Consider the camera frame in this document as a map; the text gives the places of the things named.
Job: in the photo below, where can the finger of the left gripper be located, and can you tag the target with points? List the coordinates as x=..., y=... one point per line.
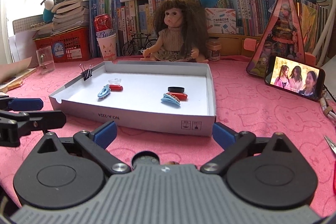
x=20, y=104
x=16, y=125

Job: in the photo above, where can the pink towel table mat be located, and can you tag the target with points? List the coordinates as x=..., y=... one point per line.
x=243, y=103

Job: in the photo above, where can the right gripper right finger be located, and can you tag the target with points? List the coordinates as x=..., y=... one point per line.
x=268, y=172

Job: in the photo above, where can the white cat paper cup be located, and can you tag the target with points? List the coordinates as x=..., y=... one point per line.
x=108, y=47

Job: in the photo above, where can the miniature black bicycle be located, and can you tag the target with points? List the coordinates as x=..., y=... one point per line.
x=138, y=43

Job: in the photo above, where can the red plastic tube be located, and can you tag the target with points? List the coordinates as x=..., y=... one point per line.
x=180, y=96
x=116, y=88

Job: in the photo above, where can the stack of paperback books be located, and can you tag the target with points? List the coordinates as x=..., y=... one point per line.
x=60, y=14

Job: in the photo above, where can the black binder clip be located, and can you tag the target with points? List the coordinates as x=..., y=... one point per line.
x=86, y=73

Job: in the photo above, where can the black smartphone playing video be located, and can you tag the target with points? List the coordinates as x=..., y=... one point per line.
x=295, y=77

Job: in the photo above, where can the small glass jar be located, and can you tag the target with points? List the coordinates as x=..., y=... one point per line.
x=214, y=49

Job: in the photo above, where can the clear acrylic block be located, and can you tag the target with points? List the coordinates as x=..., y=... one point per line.
x=45, y=60

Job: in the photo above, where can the black round lid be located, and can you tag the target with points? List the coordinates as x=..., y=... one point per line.
x=145, y=157

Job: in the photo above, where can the light blue hair clip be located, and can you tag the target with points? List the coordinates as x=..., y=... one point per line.
x=170, y=98
x=104, y=92

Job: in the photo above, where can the white shallow cardboard box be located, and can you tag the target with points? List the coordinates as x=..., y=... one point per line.
x=139, y=105

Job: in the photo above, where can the white stationery box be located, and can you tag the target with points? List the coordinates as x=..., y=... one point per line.
x=221, y=21

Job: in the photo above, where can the pink triangular toy box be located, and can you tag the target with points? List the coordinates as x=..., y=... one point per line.
x=282, y=37

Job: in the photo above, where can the red Budweiser can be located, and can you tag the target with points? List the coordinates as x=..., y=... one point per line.
x=103, y=26

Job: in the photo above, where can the black round cap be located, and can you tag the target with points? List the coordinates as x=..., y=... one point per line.
x=176, y=89

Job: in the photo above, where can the red plastic crate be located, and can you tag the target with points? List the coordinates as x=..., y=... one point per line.
x=68, y=46

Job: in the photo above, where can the brown wooden acorn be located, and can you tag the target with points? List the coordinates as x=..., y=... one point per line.
x=172, y=163

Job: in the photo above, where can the brown-haired doll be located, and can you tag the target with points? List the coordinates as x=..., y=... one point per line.
x=181, y=28

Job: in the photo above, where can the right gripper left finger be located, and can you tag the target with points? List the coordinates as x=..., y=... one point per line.
x=60, y=173

